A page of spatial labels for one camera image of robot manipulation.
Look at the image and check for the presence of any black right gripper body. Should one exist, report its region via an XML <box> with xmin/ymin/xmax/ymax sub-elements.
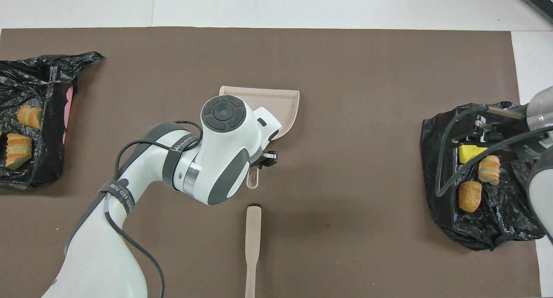
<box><xmin>484</xmin><ymin>115</ymin><xmax>528</xmax><ymax>149</ymax></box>

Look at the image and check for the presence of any yellow sponge block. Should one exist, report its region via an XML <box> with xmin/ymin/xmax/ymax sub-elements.
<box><xmin>458</xmin><ymin>145</ymin><xmax>489</xmax><ymax>164</ymax></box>

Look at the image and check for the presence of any brown toy bread roll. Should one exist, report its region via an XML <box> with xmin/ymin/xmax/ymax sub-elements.
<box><xmin>458</xmin><ymin>181</ymin><xmax>483</xmax><ymax>213</ymax></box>

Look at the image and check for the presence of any black bag lined bin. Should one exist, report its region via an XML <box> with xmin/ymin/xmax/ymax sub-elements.
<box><xmin>420</xmin><ymin>101</ymin><xmax>546</xmax><ymax>251</ymax></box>

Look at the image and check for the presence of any pink bin with black bag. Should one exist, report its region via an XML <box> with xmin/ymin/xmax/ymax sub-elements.
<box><xmin>0</xmin><ymin>51</ymin><xmax>103</xmax><ymax>190</ymax></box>

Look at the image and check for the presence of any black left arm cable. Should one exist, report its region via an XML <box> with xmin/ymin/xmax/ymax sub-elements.
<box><xmin>104</xmin><ymin>120</ymin><xmax>203</xmax><ymax>298</ymax></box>

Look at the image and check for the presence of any brown table mat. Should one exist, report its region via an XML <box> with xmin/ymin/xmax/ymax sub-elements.
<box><xmin>0</xmin><ymin>27</ymin><xmax>542</xmax><ymax>298</ymax></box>

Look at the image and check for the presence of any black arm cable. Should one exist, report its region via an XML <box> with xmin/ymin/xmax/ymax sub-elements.
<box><xmin>104</xmin><ymin>120</ymin><xmax>203</xmax><ymax>298</ymax></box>
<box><xmin>435</xmin><ymin>103</ymin><xmax>553</xmax><ymax>197</ymax></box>

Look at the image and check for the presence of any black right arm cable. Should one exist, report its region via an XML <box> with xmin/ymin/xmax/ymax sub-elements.
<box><xmin>435</xmin><ymin>103</ymin><xmax>553</xmax><ymax>197</ymax></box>

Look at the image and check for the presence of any beige hand brush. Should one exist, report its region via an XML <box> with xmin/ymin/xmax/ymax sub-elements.
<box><xmin>245</xmin><ymin>203</ymin><xmax>263</xmax><ymax>298</ymax></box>

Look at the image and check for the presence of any beige plastic dustpan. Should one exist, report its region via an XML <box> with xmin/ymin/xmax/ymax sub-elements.
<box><xmin>219</xmin><ymin>86</ymin><xmax>300</xmax><ymax>189</ymax></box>

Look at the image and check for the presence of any beige rough foam chunk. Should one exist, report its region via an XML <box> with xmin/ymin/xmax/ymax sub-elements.
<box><xmin>16</xmin><ymin>105</ymin><xmax>44</xmax><ymax>130</ymax></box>
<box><xmin>5</xmin><ymin>133</ymin><xmax>33</xmax><ymax>169</ymax></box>

